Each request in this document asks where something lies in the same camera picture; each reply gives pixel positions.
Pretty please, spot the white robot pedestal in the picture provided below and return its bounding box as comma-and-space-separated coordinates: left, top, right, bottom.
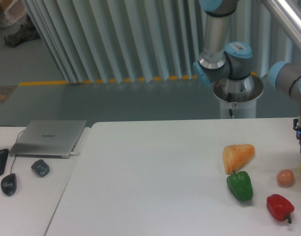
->
213, 74, 264, 119

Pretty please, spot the dark grey mouse cradle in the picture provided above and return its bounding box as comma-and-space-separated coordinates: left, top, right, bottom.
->
31, 159, 50, 177

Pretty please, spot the white folding curtain partition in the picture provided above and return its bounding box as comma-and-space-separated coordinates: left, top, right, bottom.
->
22, 0, 294, 85

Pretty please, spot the black mouse cable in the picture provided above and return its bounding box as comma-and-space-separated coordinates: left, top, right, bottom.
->
0, 125, 25, 174

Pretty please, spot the red bell pepper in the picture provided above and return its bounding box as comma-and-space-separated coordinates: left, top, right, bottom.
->
267, 194, 295, 224

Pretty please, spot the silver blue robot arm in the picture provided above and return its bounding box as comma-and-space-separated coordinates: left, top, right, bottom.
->
193, 0, 301, 152

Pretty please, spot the white laptop charging cable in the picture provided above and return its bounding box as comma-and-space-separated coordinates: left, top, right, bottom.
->
69, 140, 81, 156

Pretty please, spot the black computer mouse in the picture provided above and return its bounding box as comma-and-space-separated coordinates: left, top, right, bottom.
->
0, 173, 17, 197

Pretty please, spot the dark camouflage bag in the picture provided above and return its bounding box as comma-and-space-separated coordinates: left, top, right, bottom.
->
3, 14, 41, 47

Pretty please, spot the green bell pepper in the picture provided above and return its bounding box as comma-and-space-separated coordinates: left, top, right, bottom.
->
226, 171, 253, 202

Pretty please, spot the brown egg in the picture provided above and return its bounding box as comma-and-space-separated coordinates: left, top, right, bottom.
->
276, 169, 294, 187

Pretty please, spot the silver closed laptop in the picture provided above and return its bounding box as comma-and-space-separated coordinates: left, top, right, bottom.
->
9, 120, 86, 159

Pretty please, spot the orange puff pastry triangle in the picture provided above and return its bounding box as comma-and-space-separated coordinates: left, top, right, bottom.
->
223, 144, 255, 175

